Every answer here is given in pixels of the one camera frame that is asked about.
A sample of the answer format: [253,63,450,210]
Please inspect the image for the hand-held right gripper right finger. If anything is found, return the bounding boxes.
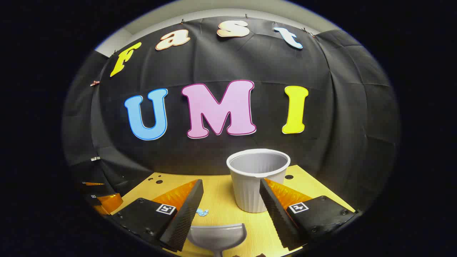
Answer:
[260,178,357,250]

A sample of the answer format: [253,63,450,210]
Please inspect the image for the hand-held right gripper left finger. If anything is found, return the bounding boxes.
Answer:
[111,179,204,252]

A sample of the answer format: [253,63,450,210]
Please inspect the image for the grey plastic dustpan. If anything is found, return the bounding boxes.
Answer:
[187,223,247,257]

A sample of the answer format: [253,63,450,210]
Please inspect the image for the white ribbed garbage bin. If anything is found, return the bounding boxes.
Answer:
[226,148,291,213]

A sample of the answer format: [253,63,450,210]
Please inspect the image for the wooden desktop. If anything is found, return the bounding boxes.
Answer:
[111,165,357,257]

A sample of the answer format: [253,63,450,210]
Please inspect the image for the black backdrop cloth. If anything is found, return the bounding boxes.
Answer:
[61,16,401,215]

